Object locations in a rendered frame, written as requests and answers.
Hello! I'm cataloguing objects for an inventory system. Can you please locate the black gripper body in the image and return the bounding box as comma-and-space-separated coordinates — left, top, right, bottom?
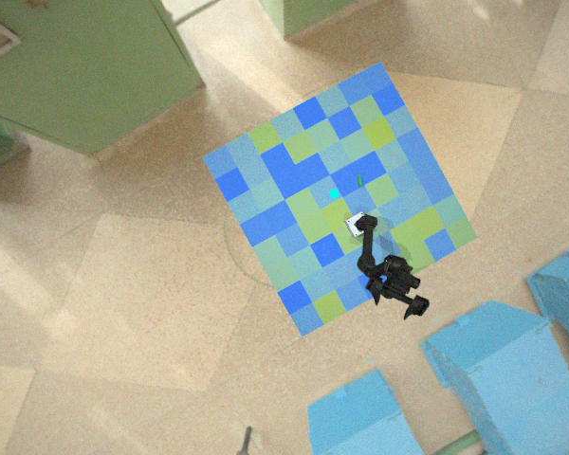
365, 274, 430, 317

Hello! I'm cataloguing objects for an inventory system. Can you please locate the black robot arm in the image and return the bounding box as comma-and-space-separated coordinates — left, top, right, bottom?
354, 214, 420, 294

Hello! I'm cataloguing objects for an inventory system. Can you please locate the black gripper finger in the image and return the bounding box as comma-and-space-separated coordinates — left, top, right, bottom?
369, 280, 383, 306
404, 300, 423, 320

